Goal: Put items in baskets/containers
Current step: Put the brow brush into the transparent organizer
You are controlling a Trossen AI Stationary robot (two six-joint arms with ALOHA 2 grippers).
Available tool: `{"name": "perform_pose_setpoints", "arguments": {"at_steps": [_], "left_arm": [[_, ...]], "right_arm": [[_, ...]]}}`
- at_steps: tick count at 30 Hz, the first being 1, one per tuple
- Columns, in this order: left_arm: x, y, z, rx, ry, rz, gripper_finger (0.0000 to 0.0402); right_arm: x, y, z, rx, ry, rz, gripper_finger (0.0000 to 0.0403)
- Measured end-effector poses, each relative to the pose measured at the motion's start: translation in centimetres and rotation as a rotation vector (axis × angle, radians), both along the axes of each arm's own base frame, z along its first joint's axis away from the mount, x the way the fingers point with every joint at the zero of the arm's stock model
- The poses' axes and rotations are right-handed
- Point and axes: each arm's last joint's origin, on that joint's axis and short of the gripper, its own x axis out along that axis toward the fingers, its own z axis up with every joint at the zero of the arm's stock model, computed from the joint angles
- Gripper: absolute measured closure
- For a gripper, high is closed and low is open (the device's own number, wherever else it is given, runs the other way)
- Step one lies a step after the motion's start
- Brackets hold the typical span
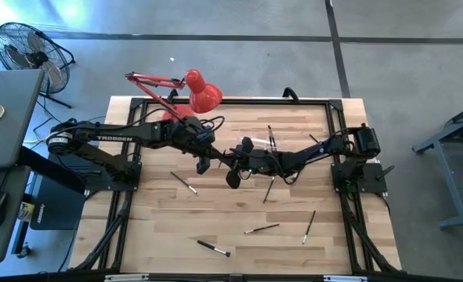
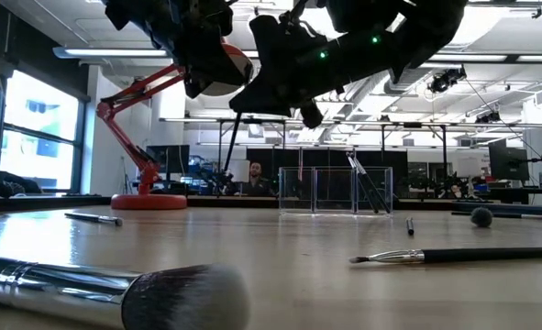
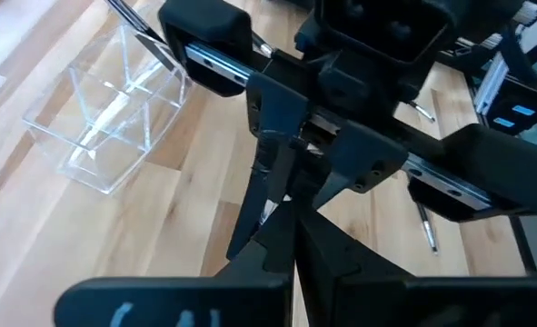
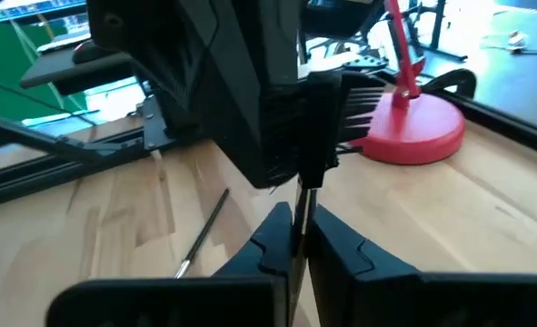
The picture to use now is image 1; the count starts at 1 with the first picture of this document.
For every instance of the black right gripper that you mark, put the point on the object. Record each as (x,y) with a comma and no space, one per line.
(254,160)

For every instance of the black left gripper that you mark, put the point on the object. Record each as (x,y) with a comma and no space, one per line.
(188,135)

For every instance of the round-tipped black makeup brush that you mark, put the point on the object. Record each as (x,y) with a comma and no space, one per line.
(221,158)

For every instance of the small silver-ferrule makeup brush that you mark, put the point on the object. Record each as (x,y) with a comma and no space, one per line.
(183,182)

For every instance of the short angled makeup brush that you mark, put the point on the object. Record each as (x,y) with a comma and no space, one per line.
(274,142)

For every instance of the pointed-tip black makeup brush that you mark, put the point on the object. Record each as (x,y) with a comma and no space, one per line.
(261,228)

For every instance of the thin liner makeup brush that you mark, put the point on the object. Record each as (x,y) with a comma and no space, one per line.
(314,138)

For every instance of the large white-tipped makeup brush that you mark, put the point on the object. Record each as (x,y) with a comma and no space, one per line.
(211,247)

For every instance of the black silver-ferrule makeup brush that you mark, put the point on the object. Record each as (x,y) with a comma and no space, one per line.
(309,227)

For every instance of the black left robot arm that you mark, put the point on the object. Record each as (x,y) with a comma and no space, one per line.
(113,138)

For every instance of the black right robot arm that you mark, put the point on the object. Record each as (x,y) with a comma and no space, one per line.
(317,150)

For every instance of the black shelving unit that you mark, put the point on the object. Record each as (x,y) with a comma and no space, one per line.
(235,101)

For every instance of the red desk lamp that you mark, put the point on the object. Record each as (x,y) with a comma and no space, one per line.
(203,98)

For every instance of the yellow black label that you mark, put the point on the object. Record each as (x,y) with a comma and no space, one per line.
(26,211)

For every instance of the black floor fan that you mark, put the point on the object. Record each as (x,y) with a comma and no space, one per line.
(31,58)

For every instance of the grey desk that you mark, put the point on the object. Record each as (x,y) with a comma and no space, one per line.
(8,117)

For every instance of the dark desk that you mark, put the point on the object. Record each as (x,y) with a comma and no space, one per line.
(0,243)

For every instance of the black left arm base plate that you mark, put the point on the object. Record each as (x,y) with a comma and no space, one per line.
(109,187)

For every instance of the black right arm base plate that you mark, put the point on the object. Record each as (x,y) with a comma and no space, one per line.
(372,180)

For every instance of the white bracket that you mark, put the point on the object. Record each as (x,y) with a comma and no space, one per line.
(125,277)
(344,278)

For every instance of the blue-grey workbench frame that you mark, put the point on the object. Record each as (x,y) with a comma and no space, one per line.
(450,176)

